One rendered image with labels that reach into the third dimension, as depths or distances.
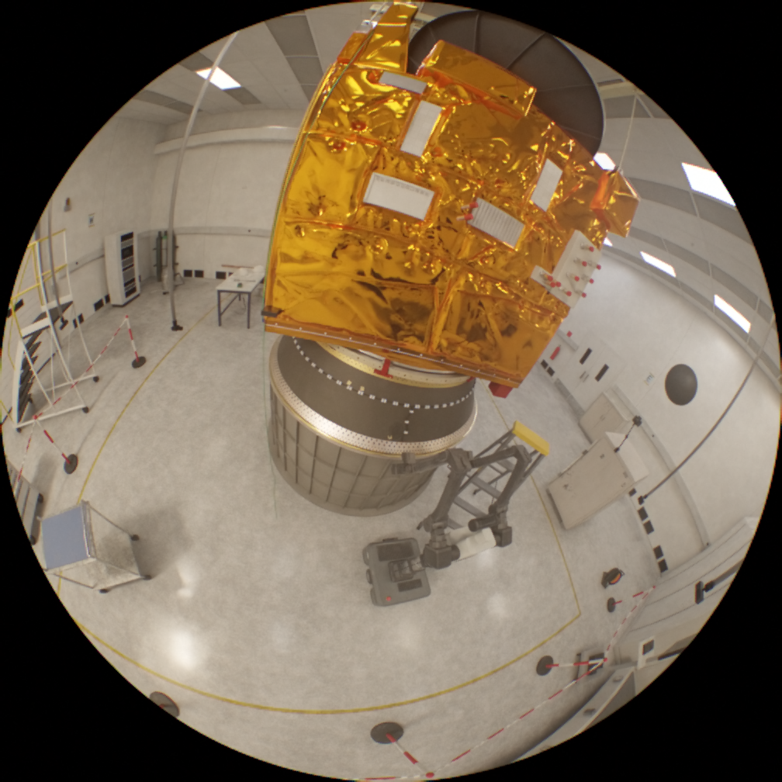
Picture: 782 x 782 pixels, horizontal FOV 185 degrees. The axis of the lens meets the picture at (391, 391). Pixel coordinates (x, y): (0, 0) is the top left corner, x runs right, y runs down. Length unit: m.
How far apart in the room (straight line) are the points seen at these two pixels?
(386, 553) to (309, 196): 2.66
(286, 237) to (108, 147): 7.57
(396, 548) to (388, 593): 0.46
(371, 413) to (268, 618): 2.08
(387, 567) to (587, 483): 3.14
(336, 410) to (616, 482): 3.75
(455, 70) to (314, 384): 2.11
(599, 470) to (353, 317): 3.83
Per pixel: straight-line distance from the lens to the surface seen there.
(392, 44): 1.73
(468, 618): 3.04
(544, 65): 2.22
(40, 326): 4.29
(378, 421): 1.65
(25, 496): 4.29
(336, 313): 1.35
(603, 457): 4.09
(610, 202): 1.95
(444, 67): 1.54
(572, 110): 2.24
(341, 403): 1.65
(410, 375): 1.53
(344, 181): 1.27
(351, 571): 2.57
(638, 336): 8.55
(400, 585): 2.41
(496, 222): 1.45
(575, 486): 4.33
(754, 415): 8.05
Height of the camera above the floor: 2.52
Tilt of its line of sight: 37 degrees down
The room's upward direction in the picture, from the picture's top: 23 degrees clockwise
